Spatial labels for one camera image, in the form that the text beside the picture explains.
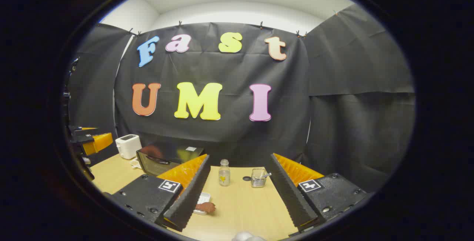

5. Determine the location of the white rectangular tray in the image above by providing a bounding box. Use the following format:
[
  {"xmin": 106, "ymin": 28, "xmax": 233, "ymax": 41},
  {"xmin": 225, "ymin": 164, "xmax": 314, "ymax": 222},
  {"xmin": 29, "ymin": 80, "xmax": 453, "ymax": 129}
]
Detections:
[{"xmin": 194, "ymin": 192, "xmax": 211, "ymax": 215}]

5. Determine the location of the brown meat piece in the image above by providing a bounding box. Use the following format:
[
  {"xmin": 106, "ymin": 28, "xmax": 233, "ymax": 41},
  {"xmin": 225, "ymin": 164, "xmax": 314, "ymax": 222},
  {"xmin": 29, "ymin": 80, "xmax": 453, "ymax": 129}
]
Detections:
[{"xmin": 195, "ymin": 202, "xmax": 216, "ymax": 214}]

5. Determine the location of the black backdrop cloth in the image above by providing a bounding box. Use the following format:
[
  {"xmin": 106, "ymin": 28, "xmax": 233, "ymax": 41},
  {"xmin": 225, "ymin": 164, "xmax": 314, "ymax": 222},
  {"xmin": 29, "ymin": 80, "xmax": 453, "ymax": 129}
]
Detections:
[{"xmin": 67, "ymin": 4, "xmax": 416, "ymax": 193}]

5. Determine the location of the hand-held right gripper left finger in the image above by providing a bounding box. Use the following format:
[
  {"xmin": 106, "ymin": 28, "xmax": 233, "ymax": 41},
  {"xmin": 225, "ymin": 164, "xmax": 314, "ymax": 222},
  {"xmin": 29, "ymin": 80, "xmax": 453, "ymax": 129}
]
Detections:
[{"xmin": 105, "ymin": 154, "xmax": 211, "ymax": 232}]

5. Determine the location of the clear bottle with yellow label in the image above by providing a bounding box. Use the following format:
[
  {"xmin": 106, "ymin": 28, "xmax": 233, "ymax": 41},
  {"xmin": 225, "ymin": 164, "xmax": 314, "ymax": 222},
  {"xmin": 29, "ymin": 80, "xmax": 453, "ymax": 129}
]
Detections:
[{"xmin": 218, "ymin": 159, "xmax": 231, "ymax": 187}]

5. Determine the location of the black electric oven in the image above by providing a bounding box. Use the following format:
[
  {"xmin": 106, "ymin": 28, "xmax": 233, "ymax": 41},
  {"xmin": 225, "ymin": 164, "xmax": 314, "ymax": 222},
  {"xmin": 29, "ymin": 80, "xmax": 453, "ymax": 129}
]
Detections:
[{"xmin": 136, "ymin": 145, "xmax": 205, "ymax": 177}]

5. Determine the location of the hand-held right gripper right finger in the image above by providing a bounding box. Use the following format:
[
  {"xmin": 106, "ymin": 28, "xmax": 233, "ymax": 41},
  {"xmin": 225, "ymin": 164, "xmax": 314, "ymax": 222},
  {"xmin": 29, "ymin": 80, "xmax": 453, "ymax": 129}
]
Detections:
[{"xmin": 267, "ymin": 153, "xmax": 367, "ymax": 233}]

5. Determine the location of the white toaster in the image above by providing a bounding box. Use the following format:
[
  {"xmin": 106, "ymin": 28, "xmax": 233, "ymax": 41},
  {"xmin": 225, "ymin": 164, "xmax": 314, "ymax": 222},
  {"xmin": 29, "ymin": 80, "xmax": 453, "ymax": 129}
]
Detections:
[{"xmin": 115, "ymin": 134, "xmax": 142, "ymax": 160}]

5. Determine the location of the clear jar in wire holder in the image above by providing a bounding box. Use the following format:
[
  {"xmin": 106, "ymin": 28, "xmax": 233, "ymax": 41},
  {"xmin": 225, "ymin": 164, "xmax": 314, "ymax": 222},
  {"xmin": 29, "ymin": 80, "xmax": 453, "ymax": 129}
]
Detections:
[{"xmin": 251, "ymin": 167, "xmax": 267, "ymax": 188}]

